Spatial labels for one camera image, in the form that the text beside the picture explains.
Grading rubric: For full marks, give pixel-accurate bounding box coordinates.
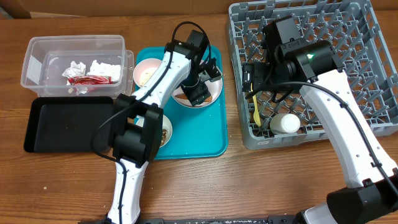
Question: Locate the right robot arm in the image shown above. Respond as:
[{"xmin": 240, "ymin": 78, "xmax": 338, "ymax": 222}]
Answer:
[{"xmin": 248, "ymin": 39, "xmax": 397, "ymax": 223}]

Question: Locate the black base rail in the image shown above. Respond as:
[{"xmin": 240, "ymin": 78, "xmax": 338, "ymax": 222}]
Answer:
[{"xmin": 136, "ymin": 215, "xmax": 300, "ymax": 224}]

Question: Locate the white round plate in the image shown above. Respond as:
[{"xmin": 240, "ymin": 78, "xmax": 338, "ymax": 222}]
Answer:
[{"xmin": 170, "ymin": 61, "xmax": 223, "ymax": 109}]

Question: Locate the black plastic tray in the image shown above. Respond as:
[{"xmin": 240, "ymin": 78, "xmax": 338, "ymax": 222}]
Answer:
[{"xmin": 24, "ymin": 96, "xmax": 113, "ymax": 153}]

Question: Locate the red foil wrapper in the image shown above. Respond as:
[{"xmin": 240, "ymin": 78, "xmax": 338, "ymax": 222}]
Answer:
[{"xmin": 68, "ymin": 76, "xmax": 112, "ymax": 85}]

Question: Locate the white bowl with food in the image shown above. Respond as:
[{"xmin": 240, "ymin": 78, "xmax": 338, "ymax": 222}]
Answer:
[{"xmin": 134, "ymin": 115, "xmax": 173, "ymax": 147}]

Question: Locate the white plastic cup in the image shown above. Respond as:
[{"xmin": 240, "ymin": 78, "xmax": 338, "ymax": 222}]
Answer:
[{"xmin": 270, "ymin": 113, "xmax": 301, "ymax": 134}]

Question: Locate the yellow plastic spoon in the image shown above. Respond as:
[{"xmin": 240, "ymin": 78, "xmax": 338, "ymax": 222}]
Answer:
[{"xmin": 252, "ymin": 95, "xmax": 261, "ymax": 127}]

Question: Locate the orange carrot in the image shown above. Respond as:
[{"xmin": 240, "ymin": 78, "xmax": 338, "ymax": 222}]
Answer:
[{"xmin": 175, "ymin": 93, "xmax": 213, "ymax": 103}]

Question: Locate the grey dishwasher rack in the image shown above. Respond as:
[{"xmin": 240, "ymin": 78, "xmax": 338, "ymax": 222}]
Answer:
[{"xmin": 227, "ymin": 0, "xmax": 397, "ymax": 149}]

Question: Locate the brown food scrap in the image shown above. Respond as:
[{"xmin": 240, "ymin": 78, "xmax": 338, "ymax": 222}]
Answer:
[{"xmin": 160, "ymin": 129, "xmax": 168, "ymax": 146}]

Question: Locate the teal serving tray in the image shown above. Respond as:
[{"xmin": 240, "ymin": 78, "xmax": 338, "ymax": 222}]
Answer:
[{"xmin": 133, "ymin": 45, "xmax": 229, "ymax": 161}]

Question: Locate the white bowl with residue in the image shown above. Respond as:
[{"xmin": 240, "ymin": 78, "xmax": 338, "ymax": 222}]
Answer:
[{"xmin": 133, "ymin": 58, "xmax": 162, "ymax": 88}]

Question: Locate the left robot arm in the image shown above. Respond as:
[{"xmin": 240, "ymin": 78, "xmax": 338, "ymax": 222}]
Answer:
[{"xmin": 106, "ymin": 40, "xmax": 221, "ymax": 223}]

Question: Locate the clear plastic bin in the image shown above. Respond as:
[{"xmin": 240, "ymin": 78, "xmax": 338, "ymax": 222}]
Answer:
[{"xmin": 21, "ymin": 35, "xmax": 134, "ymax": 98}]

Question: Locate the white napkin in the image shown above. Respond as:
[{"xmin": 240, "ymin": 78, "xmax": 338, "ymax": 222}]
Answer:
[{"xmin": 56, "ymin": 60, "xmax": 124, "ymax": 96}]

